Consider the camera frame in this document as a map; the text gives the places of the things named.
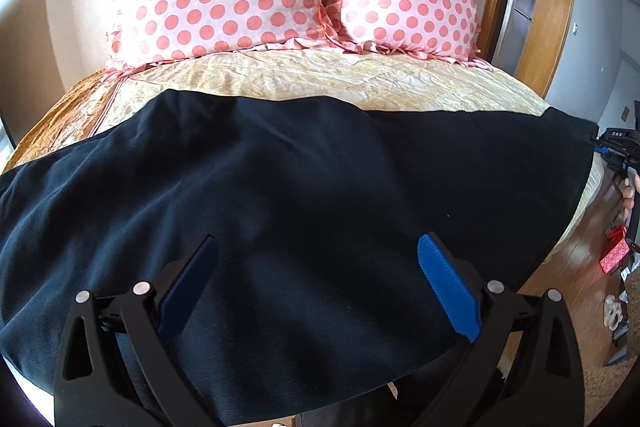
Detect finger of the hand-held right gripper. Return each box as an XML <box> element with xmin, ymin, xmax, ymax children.
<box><xmin>586</xmin><ymin>132</ymin><xmax>615</xmax><ymax>158</ymax></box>

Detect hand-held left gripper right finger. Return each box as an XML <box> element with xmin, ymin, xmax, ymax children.
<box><xmin>415</xmin><ymin>233</ymin><xmax>587</xmax><ymax>427</ymax></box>

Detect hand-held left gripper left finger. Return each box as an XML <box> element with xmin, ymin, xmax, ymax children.
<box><xmin>54</xmin><ymin>234</ymin><xmax>221</xmax><ymax>427</ymax></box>

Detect black pants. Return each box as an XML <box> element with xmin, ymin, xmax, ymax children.
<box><xmin>0</xmin><ymin>89</ymin><xmax>599</xmax><ymax>427</ymax></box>

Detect person's right hand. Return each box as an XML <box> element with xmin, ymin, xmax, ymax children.
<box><xmin>619</xmin><ymin>171</ymin><xmax>640</xmax><ymax>229</ymax></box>

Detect red paper bag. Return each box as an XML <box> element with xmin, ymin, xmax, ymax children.
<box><xmin>599</xmin><ymin>229</ymin><xmax>632</xmax><ymax>277</ymax></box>

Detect person's black trouser leg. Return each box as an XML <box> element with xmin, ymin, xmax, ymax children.
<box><xmin>295</xmin><ymin>379</ymin><xmax>418</xmax><ymax>427</ymax></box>

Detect white crumpled plastic bag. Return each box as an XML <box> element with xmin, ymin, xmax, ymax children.
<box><xmin>602</xmin><ymin>294</ymin><xmax>628</xmax><ymax>333</ymax></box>

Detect beige rug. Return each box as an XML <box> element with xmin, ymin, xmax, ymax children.
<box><xmin>580</xmin><ymin>354</ymin><xmax>640</xmax><ymax>427</ymax></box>

